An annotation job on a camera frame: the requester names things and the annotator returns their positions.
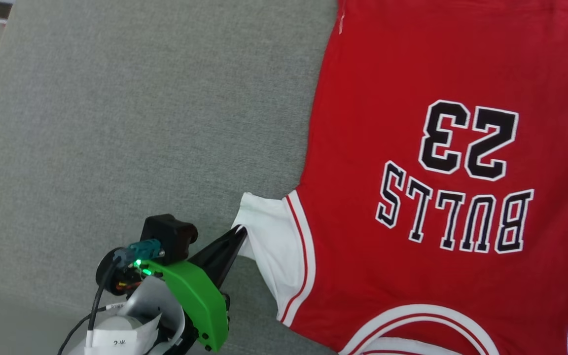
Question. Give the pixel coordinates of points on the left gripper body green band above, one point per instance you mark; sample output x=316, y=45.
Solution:
x=200, y=305

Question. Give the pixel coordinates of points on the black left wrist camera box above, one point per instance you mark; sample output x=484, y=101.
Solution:
x=168, y=236

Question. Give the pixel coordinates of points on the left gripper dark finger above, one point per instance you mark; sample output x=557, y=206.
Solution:
x=215, y=254
x=227, y=266

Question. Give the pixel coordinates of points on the red white basketball jersey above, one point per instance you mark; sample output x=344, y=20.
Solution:
x=387, y=74

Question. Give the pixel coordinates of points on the white paper tape label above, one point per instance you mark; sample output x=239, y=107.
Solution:
x=116, y=340

